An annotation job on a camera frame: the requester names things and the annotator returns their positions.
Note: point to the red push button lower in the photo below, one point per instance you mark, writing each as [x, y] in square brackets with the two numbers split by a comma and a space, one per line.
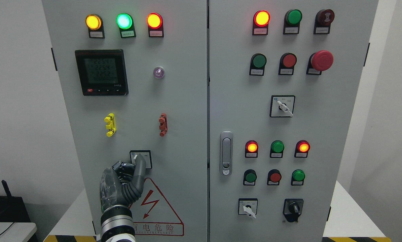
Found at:
[273, 177]

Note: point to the bottom white rotary selector switch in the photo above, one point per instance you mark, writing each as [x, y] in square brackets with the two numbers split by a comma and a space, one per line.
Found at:
[248, 207]

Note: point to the yellow indicator light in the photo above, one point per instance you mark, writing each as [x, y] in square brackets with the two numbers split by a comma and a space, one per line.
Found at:
[95, 27]

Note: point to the green lit indicator light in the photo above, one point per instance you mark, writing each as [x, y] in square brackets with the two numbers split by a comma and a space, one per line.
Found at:
[126, 25]

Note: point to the grey cabinet door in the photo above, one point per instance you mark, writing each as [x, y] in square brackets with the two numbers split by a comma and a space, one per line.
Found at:
[240, 103]
[179, 159]

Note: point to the red lit indicator light left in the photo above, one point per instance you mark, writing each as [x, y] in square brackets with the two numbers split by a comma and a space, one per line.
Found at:
[155, 25]

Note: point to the white cabinet platform base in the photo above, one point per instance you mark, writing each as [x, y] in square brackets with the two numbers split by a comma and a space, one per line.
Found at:
[347, 222]

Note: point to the red lit indicator lower right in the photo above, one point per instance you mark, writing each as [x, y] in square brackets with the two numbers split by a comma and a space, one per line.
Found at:
[302, 149]

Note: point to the upper right rotary selector switch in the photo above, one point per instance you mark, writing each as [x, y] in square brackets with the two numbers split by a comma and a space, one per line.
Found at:
[282, 106]

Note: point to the black device with antenna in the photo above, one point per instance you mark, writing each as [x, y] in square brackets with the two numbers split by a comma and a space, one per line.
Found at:
[12, 209]

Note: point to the silver door lock handle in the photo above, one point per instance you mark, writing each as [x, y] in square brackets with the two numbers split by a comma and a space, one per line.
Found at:
[226, 152]

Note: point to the red push button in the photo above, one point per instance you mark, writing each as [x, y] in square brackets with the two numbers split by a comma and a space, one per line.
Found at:
[273, 177]
[287, 63]

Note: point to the black digital power meter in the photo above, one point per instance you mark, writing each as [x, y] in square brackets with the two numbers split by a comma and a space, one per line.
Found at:
[102, 72]

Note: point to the red lit indicator lower left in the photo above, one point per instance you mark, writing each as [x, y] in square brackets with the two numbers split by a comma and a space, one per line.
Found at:
[251, 149]

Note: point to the dark red buzzer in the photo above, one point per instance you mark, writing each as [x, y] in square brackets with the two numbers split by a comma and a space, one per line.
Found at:
[323, 21]

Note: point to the red electric hazard warning sticker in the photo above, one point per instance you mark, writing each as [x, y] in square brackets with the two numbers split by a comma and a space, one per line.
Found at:
[153, 215]

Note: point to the small purple clear indicator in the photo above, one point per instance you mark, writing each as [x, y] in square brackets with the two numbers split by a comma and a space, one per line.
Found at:
[159, 72]

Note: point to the red lit indicator top right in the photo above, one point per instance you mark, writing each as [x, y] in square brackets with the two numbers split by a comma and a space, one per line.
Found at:
[261, 21]

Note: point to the green push button lower right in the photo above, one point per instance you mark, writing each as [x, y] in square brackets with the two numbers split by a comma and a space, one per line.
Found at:
[298, 177]

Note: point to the green push button upper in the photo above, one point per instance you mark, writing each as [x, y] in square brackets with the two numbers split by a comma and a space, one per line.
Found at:
[257, 64]

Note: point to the right grey cabinet door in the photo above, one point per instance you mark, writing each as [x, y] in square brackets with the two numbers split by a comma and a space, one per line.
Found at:
[240, 103]

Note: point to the red emergency stop mushroom button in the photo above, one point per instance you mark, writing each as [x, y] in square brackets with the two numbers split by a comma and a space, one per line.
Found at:
[319, 61]

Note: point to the green push button lower left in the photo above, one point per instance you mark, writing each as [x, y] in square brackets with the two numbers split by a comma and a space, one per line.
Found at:
[249, 178]

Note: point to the door rotary selector switch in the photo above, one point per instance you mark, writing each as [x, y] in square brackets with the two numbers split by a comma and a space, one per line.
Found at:
[146, 154]

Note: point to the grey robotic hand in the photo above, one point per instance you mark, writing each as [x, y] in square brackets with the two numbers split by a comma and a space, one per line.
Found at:
[123, 183]

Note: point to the green push button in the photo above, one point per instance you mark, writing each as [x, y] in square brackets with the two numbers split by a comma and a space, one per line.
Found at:
[257, 64]
[298, 177]
[249, 178]

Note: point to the red push button upper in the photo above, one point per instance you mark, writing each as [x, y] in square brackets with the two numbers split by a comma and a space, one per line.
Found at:
[287, 63]

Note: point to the green indicator top right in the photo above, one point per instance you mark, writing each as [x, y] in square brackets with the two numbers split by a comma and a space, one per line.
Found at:
[292, 21]

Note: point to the black knob rotary switch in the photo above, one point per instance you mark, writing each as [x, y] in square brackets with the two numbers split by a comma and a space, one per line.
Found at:
[292, 209]

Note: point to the left grey cabinet door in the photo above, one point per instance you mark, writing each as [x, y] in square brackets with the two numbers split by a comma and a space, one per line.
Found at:
[179, 159]

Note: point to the green indicator lower middle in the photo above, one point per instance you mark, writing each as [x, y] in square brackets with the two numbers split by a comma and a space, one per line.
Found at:
[276, 149]

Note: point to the white side table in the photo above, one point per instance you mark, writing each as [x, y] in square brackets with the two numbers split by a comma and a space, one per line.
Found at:
[17, 232]

